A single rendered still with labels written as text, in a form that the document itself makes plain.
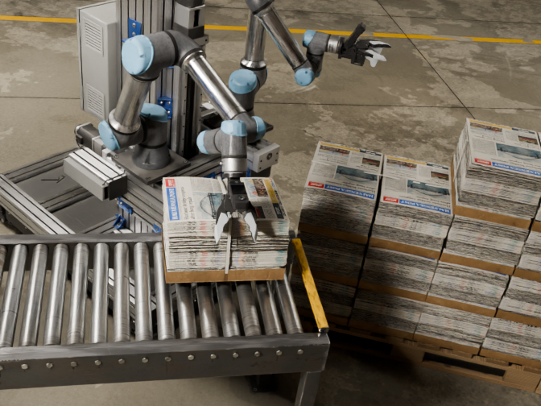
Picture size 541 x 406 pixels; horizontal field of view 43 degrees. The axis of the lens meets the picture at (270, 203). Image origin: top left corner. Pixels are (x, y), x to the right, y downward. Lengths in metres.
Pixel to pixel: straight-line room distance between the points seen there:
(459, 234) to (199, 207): 1.11
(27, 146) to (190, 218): 2.50
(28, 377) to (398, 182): 1.57
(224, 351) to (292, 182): 2.29
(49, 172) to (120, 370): 1.92
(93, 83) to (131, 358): 1.43
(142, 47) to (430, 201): 1.25
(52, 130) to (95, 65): 1.61
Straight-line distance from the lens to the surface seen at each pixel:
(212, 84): 2.25
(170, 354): 2.03
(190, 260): 2.13
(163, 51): 2.28
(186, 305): 2.16
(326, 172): 2.79
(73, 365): 2.04
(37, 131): 4.60
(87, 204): 3.56
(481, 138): 2.80
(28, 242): 2.41
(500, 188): 2.67
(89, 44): 3.03
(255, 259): 2.16
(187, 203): 2.14
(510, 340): 3.14
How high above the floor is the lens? 2.30
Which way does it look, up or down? 35 degrees down
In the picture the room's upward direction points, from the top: 8 degrees clockwise
